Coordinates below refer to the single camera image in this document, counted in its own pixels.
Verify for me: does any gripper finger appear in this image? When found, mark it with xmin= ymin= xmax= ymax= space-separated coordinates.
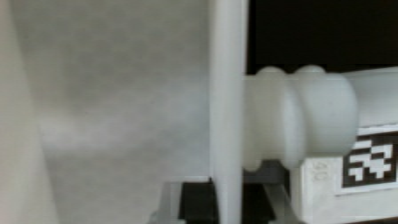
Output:
xmin=147 ymin=180 xmax=218 ymax=224

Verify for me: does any white cabinet door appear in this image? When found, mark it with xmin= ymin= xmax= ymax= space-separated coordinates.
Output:
xmin=243 ymin=66 xmax=398 ymax=224

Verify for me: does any white cabinet body box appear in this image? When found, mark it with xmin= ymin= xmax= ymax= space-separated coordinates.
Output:
xmin=0 ymin=0 xmax=246 ymax=224

